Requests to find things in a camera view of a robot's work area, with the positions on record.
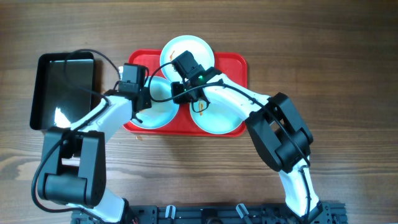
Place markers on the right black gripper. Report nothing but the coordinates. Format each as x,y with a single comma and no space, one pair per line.
176,86

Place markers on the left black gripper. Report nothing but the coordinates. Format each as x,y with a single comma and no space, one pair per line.
143,93

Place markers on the light blue plate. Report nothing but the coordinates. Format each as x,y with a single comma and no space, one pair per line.
201,51
216,120
159,114

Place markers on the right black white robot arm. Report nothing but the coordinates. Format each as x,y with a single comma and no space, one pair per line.
278,132

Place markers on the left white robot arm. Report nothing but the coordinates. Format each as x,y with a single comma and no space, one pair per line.
72,171

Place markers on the red plastic tray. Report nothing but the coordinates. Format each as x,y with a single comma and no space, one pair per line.
232,64

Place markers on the black water tray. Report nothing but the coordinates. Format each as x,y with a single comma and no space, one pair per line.
55,102

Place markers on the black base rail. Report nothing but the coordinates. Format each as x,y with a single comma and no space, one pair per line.
326,212

